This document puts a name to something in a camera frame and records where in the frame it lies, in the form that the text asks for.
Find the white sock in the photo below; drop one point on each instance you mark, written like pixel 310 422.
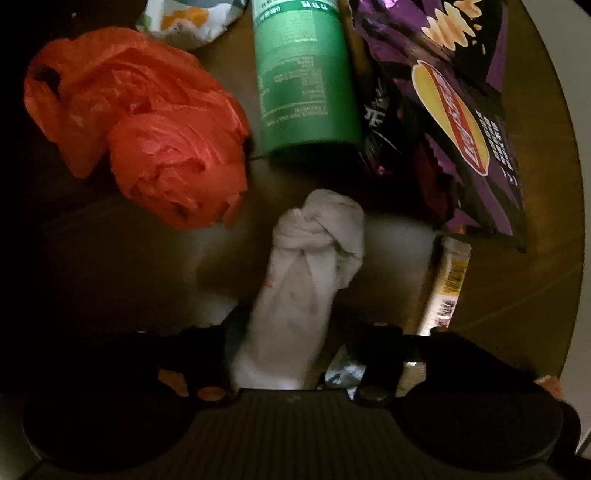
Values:
pixel 300 277

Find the crumpled white wrapper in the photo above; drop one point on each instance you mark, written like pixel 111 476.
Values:
pixel 189 18

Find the white snack box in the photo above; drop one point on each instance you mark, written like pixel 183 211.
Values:
pixel 450 277

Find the red plastic bag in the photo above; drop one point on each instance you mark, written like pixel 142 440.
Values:
pixel 152 134

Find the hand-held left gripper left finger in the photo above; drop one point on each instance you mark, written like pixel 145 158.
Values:
pixel 221 344

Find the green can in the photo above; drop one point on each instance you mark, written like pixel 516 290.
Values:
pixel 304 83

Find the purple chip bag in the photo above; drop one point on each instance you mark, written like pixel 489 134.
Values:
pixel 443 115

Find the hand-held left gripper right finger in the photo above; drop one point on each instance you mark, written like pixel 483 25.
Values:
pixel 383 355

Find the crumpled silver wrapper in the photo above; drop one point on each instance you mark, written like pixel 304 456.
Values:
pixel 344 374

